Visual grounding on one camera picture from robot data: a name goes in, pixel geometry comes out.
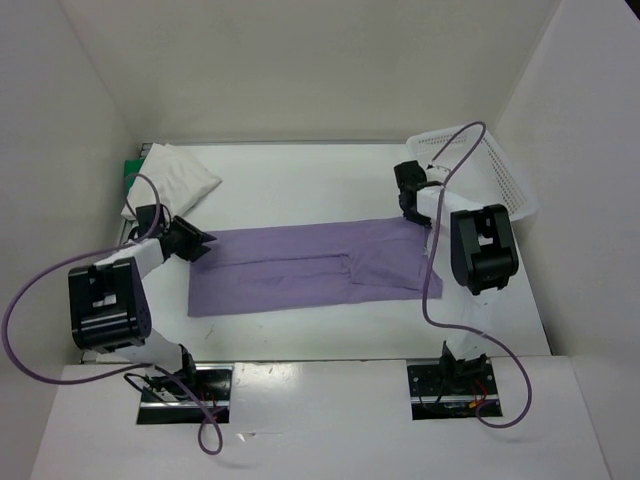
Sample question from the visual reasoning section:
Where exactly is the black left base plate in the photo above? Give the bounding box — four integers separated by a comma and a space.
134, 365, 233, 425

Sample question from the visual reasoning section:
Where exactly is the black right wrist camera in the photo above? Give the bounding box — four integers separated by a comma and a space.
393, 160, 429, 192

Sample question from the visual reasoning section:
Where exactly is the white plastic laundry basket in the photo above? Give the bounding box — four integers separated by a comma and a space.
406, 126, 538, 221

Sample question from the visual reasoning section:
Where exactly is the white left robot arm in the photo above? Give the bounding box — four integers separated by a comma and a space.
68, 216, 217, 400

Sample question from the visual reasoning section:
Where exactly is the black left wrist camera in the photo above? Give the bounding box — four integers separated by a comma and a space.
135, 204, 171, 237

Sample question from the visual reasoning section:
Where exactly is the cream white t shirt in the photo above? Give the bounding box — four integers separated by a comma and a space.
139, 143, 222, 216

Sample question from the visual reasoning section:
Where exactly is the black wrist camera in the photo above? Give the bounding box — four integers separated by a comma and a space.
135, 204, 171, 237
393, 160, 429, 192

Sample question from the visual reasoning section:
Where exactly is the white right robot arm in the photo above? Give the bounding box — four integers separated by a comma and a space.
399, 182, 519, 393

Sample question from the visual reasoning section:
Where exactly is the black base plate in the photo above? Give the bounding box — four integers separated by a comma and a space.
134, 365, 233, 425
406, 360, 503, 421

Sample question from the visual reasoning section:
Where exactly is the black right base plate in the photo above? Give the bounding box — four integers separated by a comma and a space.
406, 360, 503, 421

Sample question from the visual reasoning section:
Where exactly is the lavender t shirt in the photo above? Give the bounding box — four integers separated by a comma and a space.
187, 217, 442, 318

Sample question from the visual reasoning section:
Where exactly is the green t shirt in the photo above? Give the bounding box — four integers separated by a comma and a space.
123, 158, 144, 193

